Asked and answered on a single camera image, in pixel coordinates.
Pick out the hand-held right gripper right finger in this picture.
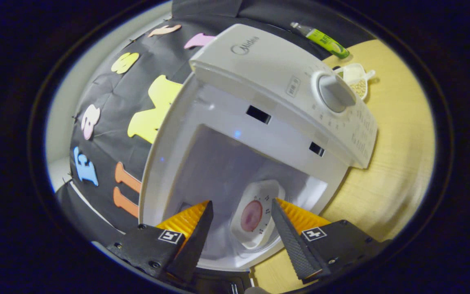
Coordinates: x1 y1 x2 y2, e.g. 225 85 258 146
271 198 390 284

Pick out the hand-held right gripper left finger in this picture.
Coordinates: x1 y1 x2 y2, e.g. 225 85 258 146
106 200 214 284

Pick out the pink meat slice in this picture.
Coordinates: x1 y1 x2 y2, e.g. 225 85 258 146
241 200 263 232

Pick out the white square food plate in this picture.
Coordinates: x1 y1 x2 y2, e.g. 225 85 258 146
230 180 286 249

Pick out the white microwave oven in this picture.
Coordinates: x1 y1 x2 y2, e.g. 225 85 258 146
139 24 378 294

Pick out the black backdrop cloth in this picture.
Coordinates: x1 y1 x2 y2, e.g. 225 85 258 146
55 0 376 245

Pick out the white divided tray of beans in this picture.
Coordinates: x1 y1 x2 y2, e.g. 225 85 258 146
333 63 376 100

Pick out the green drink bottle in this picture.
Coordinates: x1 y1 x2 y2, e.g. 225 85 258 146
290 22 350 60

